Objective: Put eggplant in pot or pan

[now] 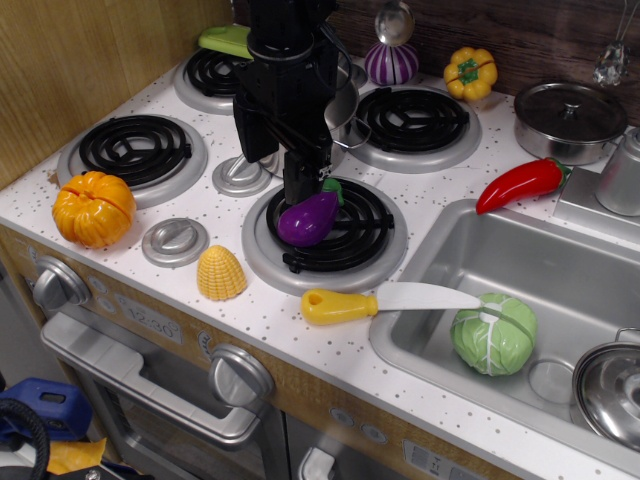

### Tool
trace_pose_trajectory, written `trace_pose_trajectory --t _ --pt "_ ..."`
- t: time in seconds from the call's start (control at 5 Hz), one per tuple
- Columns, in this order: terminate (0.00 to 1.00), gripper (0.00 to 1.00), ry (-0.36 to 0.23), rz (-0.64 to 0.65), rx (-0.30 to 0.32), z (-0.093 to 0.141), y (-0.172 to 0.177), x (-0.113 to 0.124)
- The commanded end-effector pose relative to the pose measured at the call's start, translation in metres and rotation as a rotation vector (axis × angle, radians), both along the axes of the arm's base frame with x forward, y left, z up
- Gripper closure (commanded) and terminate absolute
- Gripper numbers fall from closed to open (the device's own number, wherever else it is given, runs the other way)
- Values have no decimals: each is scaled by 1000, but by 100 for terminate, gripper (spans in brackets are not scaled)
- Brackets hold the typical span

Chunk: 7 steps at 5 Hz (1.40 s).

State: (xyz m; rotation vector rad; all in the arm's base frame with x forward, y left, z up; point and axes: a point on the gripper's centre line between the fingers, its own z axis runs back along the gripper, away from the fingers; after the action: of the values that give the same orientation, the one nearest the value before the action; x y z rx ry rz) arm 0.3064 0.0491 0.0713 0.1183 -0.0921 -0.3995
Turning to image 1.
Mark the black burner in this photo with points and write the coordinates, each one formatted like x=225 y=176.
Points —
x=158 y=157
x=206 y=81
x=413 y=130
x=367 y=244

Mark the red toy chili pepper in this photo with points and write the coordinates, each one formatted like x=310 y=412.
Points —
x=535 y=178

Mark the silver oven door handle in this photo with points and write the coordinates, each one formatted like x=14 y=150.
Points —
x=156 y=379

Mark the steel kettle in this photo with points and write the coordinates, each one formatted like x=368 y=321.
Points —
x=618 y=187

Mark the silver stovetop knob lower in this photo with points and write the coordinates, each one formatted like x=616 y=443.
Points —
x=175 y=242

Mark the lidded steel pan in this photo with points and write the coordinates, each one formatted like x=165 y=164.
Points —
x=572 y=123

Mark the silver stovetop knob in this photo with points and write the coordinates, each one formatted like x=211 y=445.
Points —
x=175 y=242
x=236 y=177

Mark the purple toy eggplant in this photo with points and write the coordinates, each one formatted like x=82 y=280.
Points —
x=309 y=222

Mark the back right black burner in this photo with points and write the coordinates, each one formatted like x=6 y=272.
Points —
x=413 y=130

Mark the purple striped toy onion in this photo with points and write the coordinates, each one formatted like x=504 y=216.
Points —
x=386 y=65

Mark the green toy cabbage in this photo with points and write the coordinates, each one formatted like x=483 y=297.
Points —
x=498 y=338

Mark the blue plastic device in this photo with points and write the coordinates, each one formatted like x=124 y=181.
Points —
x=63 y=408

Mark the yellow toy bell pepper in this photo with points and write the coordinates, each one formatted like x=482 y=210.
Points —
x=470 y=74

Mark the back left black burner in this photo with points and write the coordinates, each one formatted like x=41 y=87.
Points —
x=206 y=81

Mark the steel pot with handles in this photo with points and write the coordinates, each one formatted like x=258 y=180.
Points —
x=348 y=131

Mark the silver oven knob left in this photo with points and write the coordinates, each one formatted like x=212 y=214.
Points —
x=57 y=285

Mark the hanging steel ladle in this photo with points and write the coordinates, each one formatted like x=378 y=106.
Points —
x=394 y=23

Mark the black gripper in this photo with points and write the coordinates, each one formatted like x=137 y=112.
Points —
x=283 y=103

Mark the silver oven knob right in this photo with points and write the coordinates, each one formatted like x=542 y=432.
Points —
x=236 y=378

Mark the yellow toy corn piece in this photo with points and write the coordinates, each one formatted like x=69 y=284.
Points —
x=219 y=274

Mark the silver stovetop knob upper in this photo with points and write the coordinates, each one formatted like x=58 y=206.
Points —
x=236 y=177

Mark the front centre black burner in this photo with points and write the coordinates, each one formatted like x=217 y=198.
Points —
x=367 y=244

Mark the silver oven knob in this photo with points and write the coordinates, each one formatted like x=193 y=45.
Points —
x=57 y=285
x=236 y=378

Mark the yellow handled toy knife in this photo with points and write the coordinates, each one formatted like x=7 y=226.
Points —
x=326 y=307

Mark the steel pot in sink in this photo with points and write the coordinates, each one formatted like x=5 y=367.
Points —
x=605 y=387

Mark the yellow cloth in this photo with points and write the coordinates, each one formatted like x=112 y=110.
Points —
x=70 y=456

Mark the steel sink basin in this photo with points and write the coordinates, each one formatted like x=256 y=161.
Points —
x=583 y=290

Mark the orange toy pumpkin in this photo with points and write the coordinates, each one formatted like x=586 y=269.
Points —
x=94 y=209

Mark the front left black burner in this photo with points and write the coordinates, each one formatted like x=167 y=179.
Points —
x=158 y=157

